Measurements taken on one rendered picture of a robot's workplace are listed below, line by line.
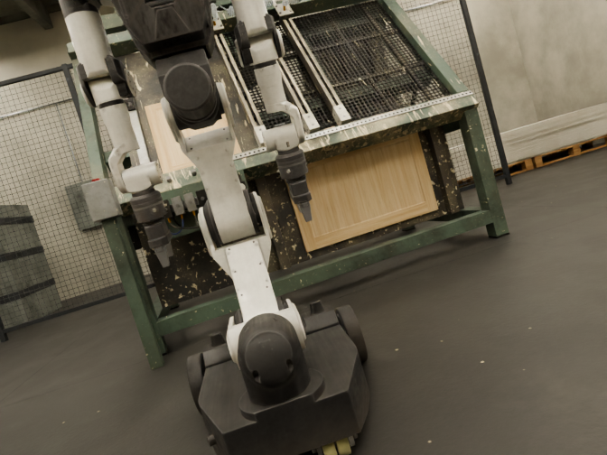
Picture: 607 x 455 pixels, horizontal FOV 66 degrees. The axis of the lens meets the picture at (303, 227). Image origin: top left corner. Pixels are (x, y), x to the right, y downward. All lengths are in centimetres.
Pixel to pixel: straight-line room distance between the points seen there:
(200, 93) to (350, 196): 183
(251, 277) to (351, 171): 163
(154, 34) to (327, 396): 95
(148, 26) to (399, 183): 205
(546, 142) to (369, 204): 429
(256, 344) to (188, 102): 58
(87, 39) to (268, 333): 89
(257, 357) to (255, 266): 39
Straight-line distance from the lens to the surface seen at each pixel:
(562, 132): 705
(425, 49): 331
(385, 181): 295
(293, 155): 139
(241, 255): 141
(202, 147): 138
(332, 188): 284
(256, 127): 266
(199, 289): 278
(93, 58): 141
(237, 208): 139
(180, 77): 118
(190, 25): 128
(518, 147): 669
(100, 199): 233
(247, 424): 112
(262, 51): 138
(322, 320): 158
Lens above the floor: 64
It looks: 5 degrees down
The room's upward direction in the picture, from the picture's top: 17 degrees counter-clockwise
